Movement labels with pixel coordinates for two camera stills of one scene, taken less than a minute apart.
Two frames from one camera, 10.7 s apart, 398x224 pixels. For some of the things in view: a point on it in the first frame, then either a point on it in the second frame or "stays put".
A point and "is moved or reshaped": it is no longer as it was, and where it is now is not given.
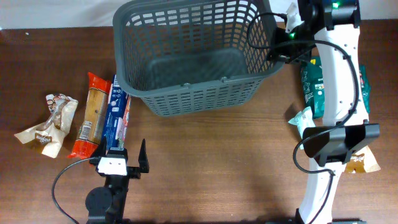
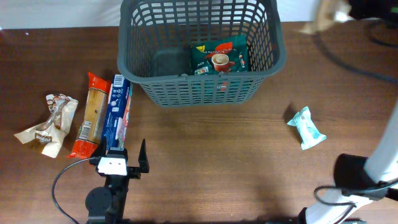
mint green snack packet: [303, 120] stays put
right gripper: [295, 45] → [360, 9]
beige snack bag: [49, 135] stays put
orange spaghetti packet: [92, 129] stays put
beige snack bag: [362, 161] is moved or reshaped
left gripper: [135, 171] stays put
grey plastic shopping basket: [194, 57] is moved or reshaped
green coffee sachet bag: [313, 88] → [226, 53]
